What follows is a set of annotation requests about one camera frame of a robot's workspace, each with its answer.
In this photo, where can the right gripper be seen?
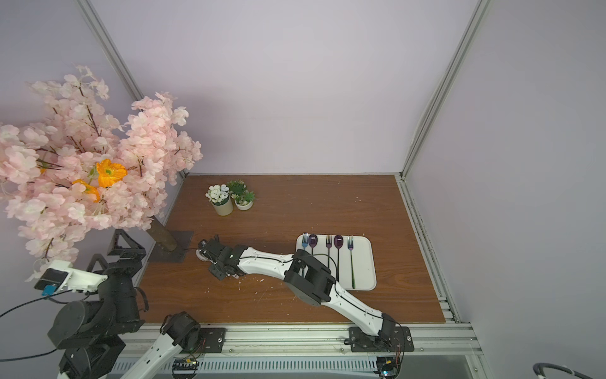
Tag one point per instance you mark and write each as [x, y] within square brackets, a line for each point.
[216, 253]

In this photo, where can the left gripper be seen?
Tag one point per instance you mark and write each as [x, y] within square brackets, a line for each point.
[122, 253]

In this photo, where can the purple spoon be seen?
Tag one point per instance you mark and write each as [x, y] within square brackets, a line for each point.
[338, 242]
[312, 242]

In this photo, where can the purple fork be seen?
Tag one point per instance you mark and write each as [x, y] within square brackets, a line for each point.
[328, 244]

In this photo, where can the white rectangular tray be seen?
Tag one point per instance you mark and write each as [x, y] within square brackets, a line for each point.
[364, 266]

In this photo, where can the rainbow iridescent fork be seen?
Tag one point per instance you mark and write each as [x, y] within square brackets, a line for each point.
[350, 246]

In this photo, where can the blue metal fork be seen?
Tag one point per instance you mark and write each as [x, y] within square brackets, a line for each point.
[305, 241]

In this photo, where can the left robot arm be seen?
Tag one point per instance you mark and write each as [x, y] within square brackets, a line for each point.
[89, 332]

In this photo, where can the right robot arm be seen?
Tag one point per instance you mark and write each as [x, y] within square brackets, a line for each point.
[308, 278]

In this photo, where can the grey metal tree base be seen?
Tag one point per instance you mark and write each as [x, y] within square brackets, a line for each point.
[160, 254]

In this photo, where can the green succulent in white pot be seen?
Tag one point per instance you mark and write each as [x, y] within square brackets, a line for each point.
[241, 195]

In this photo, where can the white flowers in beige pot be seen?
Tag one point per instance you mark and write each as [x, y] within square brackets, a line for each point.
[219, 197]

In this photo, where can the pink cherry blossom tree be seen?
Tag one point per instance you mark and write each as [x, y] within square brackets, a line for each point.
[81, 169]

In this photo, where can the left controller board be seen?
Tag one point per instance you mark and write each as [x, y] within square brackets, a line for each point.
[185, 368]

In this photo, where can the controller board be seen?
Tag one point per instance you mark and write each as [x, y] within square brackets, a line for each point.
[185, 368]
[388, 367]

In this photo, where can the right controller board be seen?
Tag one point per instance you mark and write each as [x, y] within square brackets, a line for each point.
[388, 367]

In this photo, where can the black curved bar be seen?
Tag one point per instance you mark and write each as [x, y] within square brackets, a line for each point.
[541, 370]

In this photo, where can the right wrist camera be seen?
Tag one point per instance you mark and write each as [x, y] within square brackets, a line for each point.
[201, 252]

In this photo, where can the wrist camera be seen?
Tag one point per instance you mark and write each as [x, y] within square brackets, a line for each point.
[62, 276]
[201, 252]

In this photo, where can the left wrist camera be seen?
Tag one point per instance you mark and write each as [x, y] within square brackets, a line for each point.
[62, 276]

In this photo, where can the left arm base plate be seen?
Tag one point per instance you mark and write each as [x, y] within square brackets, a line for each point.
[208, 340]

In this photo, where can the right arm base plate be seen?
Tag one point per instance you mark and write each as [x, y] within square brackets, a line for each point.
[400, 341]

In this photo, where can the aluminium rail frame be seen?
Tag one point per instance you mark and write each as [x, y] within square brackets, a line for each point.
[308, 348]

